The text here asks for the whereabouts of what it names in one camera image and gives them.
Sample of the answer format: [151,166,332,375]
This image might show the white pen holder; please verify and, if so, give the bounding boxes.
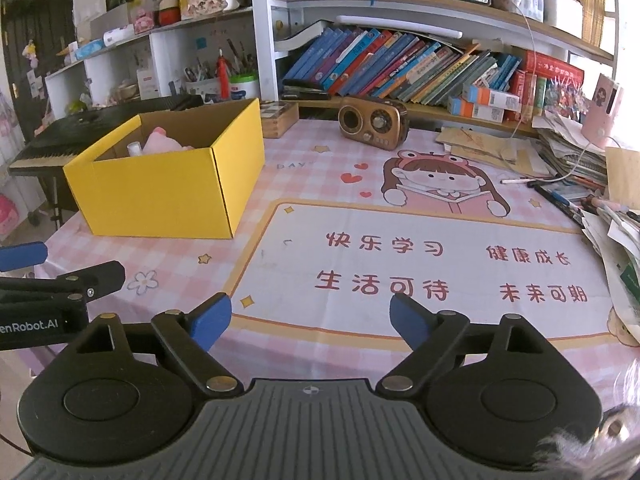
[184,79,221,99]

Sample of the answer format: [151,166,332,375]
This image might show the thick white paperback book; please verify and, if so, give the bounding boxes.
[274,21,329,52]

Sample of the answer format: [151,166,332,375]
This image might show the pink backpack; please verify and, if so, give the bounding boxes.
[0,195,21,236]

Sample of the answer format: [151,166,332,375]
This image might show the grey storage box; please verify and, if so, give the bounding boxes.
[89,4,134,41]

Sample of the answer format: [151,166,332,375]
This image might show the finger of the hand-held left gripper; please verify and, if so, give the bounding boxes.
[0,241,49,274]
[0,260,126,312]

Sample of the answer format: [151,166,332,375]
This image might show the long wooden book shelf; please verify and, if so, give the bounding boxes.
[270,0,616,137]

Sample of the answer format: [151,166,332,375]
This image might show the black keyboard stand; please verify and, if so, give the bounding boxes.
[27,175,66,234]

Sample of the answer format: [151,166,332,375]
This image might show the blue tissue pack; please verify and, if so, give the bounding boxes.
[74,40,105,61]

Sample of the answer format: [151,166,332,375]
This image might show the brown cardboard box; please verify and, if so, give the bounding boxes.
[606,147,640,211]

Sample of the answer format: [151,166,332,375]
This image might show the bunch of pens and brushes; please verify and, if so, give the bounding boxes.
[184,37,259,84]

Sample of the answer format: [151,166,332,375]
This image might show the black pen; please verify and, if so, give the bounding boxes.
[527,180,586,226]

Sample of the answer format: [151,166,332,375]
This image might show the white light bar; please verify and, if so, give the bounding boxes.
[334,15,464,40]

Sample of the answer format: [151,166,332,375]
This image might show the yellow book stack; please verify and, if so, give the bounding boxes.
[580,0,606,46]

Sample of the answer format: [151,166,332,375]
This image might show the black stapler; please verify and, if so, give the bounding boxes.
[281,85,331,101]

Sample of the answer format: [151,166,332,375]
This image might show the white tissue pack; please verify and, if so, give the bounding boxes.
[102,26,136,45]

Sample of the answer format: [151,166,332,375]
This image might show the row of leaning colourful books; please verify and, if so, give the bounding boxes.
[282,27,524,106]

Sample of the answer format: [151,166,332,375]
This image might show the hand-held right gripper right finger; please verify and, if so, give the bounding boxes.
[375,291,551,397]

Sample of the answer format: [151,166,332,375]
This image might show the white charging cable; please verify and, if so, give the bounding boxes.
[491,0,621,181]

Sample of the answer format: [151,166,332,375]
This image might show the pink power bank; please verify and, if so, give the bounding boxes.
[581,73,625,149]

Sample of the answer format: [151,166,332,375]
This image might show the white marker pen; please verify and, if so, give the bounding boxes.
[501,175,564,185]

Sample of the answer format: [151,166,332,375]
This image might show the pink pig plush toy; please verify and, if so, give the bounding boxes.
[142,127,196,154]

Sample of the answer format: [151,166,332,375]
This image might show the black electric keyboard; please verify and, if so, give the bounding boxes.
[7,94,204,177]

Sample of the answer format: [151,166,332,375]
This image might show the yellow cardboard box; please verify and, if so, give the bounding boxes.
[62,97,266,240]

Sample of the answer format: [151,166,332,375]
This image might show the white storage bin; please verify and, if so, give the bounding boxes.
[543,0,584,39]

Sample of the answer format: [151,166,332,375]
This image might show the pink cartoon box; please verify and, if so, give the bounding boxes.
[131,10,156,35]

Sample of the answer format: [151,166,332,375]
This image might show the red boxed book set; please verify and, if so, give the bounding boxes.
[510,50,585,122]

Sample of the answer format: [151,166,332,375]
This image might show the white carton red label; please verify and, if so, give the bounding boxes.
[136,67,162,101]

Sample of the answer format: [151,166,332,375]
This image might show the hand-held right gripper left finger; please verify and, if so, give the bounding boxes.
[75,292,242,397]

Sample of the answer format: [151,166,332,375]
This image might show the clear pen organizer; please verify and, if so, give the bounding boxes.
[492,0,545,24]

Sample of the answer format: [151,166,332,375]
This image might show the loose paper pile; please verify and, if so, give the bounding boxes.
[582,205,640,347]

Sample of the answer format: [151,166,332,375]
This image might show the green lid wipes canister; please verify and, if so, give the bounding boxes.
[230,74,261,100]

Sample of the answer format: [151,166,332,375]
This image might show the orange white carton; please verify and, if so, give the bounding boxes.
[446,96,505,124]
[462,83,521,110]

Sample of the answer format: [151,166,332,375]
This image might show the white cubby shelf unit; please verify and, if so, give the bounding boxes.
[45,0,282,112]

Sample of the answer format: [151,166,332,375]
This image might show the brown retro radio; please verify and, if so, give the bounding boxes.
[338,100,410,153]

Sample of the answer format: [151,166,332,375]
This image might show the stack of papers and notebooks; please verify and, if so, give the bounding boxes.
[532,110,609,182]

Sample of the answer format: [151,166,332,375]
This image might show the red tassel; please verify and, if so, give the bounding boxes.
[216,49,232,99]

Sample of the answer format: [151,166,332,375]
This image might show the wooden chess box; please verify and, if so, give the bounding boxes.
[260,101,300,140]

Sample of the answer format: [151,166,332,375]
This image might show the red round doll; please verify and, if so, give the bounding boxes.
[158,0,181,27]

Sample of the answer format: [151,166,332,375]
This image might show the black door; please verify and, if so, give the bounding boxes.
[0,0,76,132]

